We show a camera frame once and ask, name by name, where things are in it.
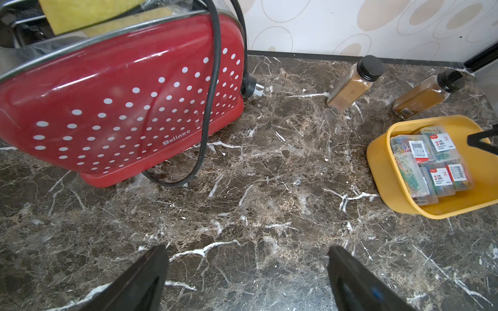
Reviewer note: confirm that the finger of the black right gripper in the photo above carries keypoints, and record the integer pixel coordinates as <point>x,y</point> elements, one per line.
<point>477,140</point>

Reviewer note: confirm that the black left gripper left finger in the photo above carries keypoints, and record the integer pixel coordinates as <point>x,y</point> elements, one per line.
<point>139,288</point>

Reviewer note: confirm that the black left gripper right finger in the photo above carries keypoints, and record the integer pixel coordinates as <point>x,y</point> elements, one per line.
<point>355,288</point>

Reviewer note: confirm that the paper clip box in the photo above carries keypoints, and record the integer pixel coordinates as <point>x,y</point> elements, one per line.
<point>416,179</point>
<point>441,143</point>
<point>417,145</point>
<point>459,175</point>
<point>438,180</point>

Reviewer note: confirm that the yellow plastic storage tray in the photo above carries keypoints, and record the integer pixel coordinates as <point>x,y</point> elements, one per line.
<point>481,165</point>

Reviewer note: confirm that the right cinnamon spice bottle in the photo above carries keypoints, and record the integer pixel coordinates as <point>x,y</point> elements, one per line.
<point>431,92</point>

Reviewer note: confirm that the cinnamon spice bottle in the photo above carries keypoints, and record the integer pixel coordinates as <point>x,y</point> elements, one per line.
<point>355,83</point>
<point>431,92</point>

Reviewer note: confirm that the left cinnamon spice bottle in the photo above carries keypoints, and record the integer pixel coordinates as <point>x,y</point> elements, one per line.
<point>355,83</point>

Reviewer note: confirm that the red polka dot toaster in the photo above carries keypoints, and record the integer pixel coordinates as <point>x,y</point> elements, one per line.
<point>117,104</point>

